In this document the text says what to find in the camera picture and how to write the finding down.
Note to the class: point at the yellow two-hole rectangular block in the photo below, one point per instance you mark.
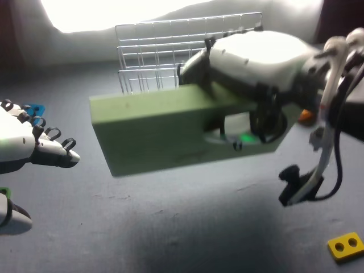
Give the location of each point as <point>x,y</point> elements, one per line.
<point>345,251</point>

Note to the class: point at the orange toy chicken drumstick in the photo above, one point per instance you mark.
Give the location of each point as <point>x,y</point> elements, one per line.
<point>305,115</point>

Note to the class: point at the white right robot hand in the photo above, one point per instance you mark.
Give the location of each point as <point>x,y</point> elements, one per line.
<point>256,57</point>

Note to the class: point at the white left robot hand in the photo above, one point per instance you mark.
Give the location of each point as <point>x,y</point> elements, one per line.
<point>14,142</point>

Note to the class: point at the grey table cloth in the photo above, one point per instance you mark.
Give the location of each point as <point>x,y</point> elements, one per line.
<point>170,227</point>

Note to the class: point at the blue square block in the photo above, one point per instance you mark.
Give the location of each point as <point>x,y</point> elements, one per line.
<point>38,109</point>

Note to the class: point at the green rectangular board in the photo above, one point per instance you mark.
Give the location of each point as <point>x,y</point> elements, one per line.
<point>148,136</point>

